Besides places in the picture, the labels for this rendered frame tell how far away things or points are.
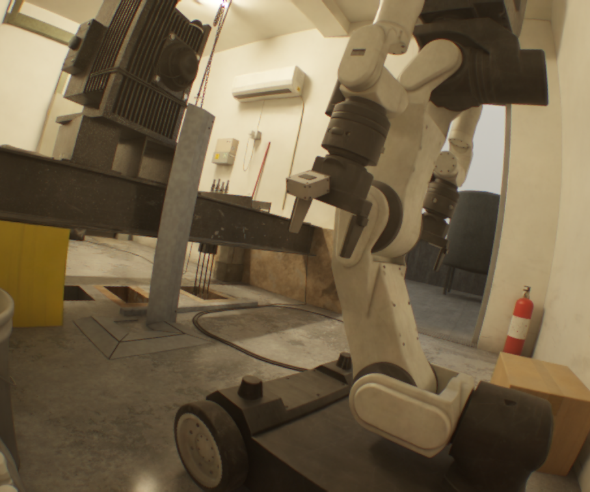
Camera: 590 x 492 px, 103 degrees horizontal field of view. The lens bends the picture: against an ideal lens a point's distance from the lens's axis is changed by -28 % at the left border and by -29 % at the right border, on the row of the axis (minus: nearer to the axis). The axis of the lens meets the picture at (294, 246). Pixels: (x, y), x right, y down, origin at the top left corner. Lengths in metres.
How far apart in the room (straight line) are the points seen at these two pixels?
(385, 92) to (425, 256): 8.82
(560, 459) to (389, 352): 0.76
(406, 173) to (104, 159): 1.22
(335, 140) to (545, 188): 2.33
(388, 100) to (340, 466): 0.60
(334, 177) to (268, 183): 2.88
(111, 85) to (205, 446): 1.30
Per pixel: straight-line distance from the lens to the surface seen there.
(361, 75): 0.47
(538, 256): 2.60
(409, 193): 0.64
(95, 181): 1.50
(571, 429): 1.13
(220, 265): 3.11
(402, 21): 0.55
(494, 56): 0.68
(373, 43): 0.49
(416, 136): 0.65
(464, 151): 0.93
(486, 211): 6.77
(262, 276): 3.09
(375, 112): 0.47
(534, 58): 0.68
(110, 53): 1.62
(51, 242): 1.39
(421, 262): 9.26
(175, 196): 1.54
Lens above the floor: 0.54
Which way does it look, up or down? 2 degrees down
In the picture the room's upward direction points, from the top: 11 degrees clockwise
